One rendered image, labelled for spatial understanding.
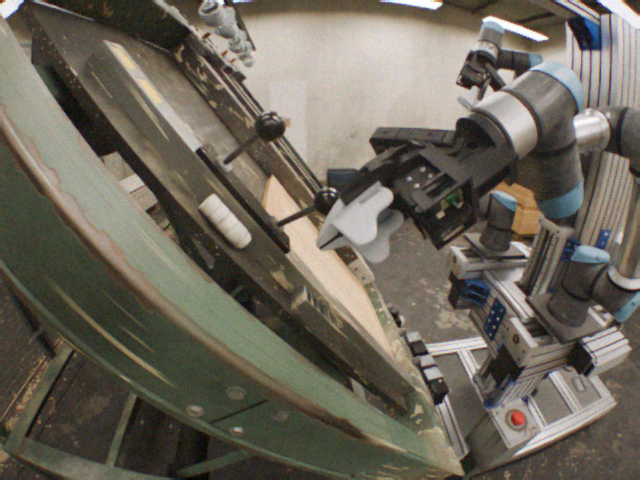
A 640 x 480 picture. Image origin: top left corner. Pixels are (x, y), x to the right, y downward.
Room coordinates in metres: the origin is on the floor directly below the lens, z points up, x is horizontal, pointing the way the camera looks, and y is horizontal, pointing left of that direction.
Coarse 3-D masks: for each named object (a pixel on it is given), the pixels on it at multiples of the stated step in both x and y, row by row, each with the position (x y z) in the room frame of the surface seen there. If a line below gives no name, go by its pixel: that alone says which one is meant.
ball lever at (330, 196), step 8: (320, 192) 0.34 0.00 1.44; (328, 192) 0.33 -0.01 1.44; (336, 192) 0.34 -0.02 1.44; (320, 200) 0.33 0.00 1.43; (328, 200) 0.33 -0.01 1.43; (336, 200) 0.33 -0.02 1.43; (312, 208) 0.35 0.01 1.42; (320, 208) 0.33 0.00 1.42; (328, 208) 0.32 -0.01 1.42; (272, 216) 0.39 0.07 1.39; (288, 216) 0.37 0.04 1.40; (296, 216) 0.36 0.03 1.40; (304, 216) 0.36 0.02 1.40; (272, 224) 0.37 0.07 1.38; (280, 224) 0.37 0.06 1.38; (280, 232) 0.38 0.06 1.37
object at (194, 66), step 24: (192, 48) 0.83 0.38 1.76; (192, 72) 0.83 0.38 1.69; (216, 96) 0.84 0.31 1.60; (240, 120) 0.84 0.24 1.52; (264, 144) 0.85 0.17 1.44; (264, 168) 0.85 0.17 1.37; (288, 168) 0.86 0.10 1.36; (288, 192) 0.86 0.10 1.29; (312, 216) 0.87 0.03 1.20; (360, 264) 0.89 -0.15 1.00
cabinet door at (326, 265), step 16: (272, 176) 0.82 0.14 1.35; (272, 192) 0.67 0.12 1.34; (272, 208) 0.57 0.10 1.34; (288, 208) 0.72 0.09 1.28; (288, 224) 0.60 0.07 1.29; (304, 224) 0.75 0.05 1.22; (304, 240) 0.62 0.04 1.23; (304, 256) 0.52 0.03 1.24; (320, 256) 0.65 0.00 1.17; (336, 256) 0.83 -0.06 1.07; (320, 272) 0.54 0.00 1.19; (336, 272) 0.67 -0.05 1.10; (336, 288) 0.56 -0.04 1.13; (352, 288) 0.71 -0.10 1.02; (352, 304) 0.57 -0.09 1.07; (368, 304) 0.73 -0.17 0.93; (368, 320) 0.60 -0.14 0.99; (384, 336) 0.61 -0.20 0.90
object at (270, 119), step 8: (264, 112) 0.33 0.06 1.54; (272, 112) 0.33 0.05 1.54; (256, 120) 0.32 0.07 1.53; (264, 120) 0.32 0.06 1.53; (272, 120) 0.32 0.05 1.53; (280, 120) 0.32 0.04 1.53; (256, 128) 0.32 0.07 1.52; (264, 128) 0.32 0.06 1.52; (272, 128) 0.32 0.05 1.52; (280, 128) 0.32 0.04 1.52; (256, 136) 0.34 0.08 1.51; (264, 136) 0.32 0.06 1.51; (272, 136) 0.32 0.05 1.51; (280, 136) 0.33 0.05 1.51; (248, 144) 0.35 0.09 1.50; (232, 152) 0.36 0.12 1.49; (240, 152) 0.35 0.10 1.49; (216, 160) 0.37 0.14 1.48; (224, 160) 0.37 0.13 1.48; (232, 160) 0.36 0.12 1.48; (224, 168) 0.37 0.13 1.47
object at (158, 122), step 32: (96, 64) 0.33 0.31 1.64; (128, 96) 0.34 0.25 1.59; (160, 96) 0.38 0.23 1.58; (160, 128) 0.34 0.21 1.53; (192, 160) 0.35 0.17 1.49; (224, 192) 0.35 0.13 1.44; (256, 224) 0.36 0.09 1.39; (256, 256) 0.36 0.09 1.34; (288, 256) 0.37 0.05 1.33; (288, 288) 0.36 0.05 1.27; (320, 288) 0.38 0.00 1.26; (352, 320) 0.40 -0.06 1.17; (384, 352) 0.42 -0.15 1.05
